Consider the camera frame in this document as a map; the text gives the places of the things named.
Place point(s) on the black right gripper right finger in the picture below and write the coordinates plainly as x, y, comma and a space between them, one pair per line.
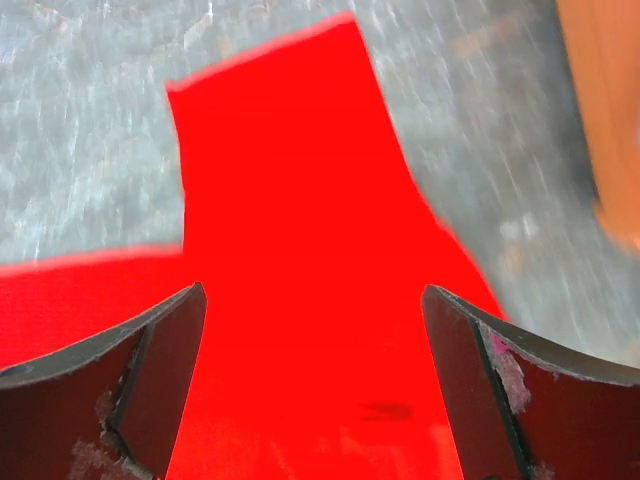
523, 407

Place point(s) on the red t shirt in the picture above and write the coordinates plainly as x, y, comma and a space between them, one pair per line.
313, 245

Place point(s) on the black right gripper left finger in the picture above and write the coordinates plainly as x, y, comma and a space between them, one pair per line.
107, 407

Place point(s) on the orange plastic laundry basket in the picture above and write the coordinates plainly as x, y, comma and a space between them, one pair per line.
602, 44

